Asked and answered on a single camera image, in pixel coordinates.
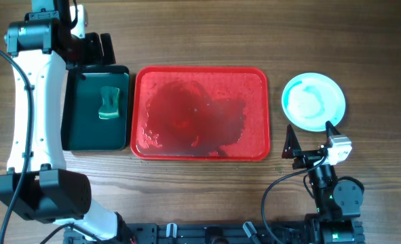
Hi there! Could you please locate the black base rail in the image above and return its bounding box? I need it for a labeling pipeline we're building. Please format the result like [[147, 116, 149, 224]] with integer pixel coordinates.
[[62, 220, 367, 244]]

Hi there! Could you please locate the black water basin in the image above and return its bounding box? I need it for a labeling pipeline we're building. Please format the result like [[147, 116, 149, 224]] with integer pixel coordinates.
[[61, 66, 130, 151]]

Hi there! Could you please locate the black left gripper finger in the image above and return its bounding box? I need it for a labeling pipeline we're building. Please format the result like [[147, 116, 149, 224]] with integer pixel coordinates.
[[84, 33, 103, 65], [100, 33, 116, 65]]

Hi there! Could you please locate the red plastic tray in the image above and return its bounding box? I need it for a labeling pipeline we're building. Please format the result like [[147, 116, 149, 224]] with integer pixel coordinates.
[[130, 66, 271, 161]]

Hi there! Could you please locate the white plate stained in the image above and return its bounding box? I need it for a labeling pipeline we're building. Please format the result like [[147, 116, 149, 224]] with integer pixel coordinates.
[[281, 73, 346, 132]]

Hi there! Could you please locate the green yellow sponge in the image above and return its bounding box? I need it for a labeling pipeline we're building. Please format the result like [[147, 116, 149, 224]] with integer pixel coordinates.
[[98, 86, 120, 119]]

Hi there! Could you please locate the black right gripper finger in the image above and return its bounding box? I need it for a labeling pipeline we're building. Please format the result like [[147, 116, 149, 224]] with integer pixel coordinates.
[[325, 121, 341, 138], [282, 124, 302, 159]]

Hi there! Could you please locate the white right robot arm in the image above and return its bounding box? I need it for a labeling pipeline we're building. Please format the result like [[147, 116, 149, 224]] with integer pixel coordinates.
[[282, 121, 365, 243]]

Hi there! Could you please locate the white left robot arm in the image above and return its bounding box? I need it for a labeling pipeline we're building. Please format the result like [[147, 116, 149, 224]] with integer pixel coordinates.
[[0, 0, 134, 243]]

